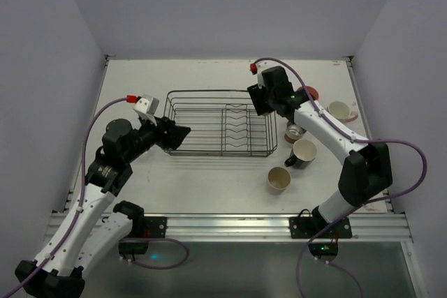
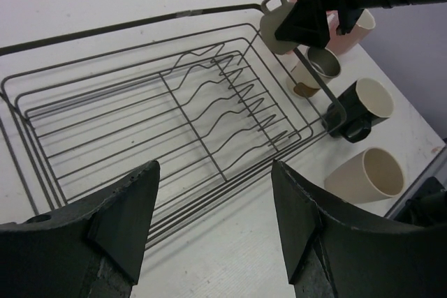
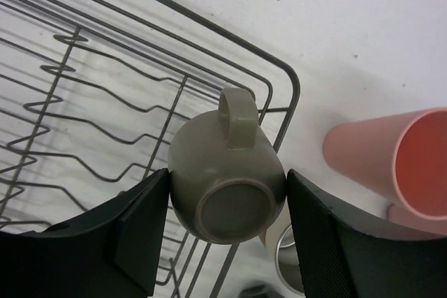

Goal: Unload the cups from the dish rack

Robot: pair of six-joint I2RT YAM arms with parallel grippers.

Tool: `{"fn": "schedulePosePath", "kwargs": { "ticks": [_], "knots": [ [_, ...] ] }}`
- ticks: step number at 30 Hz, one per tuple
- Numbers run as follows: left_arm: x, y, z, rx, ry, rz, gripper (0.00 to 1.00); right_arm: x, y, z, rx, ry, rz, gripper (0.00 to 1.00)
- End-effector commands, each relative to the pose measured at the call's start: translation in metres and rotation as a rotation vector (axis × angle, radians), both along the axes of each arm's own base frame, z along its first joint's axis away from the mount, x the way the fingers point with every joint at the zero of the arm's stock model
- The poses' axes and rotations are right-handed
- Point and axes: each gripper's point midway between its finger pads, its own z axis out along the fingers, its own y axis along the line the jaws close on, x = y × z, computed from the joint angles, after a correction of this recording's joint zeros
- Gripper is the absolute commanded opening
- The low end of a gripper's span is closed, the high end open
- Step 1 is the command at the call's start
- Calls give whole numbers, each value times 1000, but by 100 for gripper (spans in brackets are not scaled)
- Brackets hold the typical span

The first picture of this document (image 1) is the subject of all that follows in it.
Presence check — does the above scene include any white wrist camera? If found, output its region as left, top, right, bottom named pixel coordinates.
left=256, top=64, right=266, bottom=88
left=133, top=95, right=159, bottom=125

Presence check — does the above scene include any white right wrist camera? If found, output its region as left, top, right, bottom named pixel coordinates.
left=256, top=64, right=266, bottom=88

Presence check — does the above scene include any grey wire dish rack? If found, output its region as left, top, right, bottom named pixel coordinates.
left=164, top=89, right=277, bottom=158

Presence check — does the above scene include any black mug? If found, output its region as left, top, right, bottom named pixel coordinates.
left=284, top=139, right=317, bottom=169

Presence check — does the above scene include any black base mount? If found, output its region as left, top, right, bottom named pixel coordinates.
left=288, top=209, right=353, bottom=262
left=118, top=216, right=167, bottom=257

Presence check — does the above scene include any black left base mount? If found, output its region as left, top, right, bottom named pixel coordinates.
left=118, top=216, right=167, bottom=257

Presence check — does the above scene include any pink faceted mug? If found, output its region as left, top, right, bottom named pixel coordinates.
left=328, top=101, right=358, bottom=124

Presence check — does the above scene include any salmon pink plastic cup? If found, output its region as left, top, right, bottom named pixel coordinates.
left=296, top=86, right=319, bottom=101

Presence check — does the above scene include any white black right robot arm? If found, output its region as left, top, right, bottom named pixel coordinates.
left=247, top=65, right=393, bottom=232

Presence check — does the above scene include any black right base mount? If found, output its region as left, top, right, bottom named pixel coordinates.
left=288, top=209, right=353, bottom=262

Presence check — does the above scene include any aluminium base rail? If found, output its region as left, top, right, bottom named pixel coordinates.
left=145, top=214, right=412, bottom=242

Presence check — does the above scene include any beige tall cup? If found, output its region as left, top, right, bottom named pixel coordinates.
left=267, top=167, right=291, bottom=195

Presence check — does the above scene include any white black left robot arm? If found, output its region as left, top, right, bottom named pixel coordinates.
left=15, top=117, right=191, bottom=297

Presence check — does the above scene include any cream cup brown band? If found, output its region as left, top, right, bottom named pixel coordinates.
left=284, top=121, right=307, bottom=144

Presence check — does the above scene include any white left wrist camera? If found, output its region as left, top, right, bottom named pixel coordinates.
left=133, top=95, right=159, bottom=125

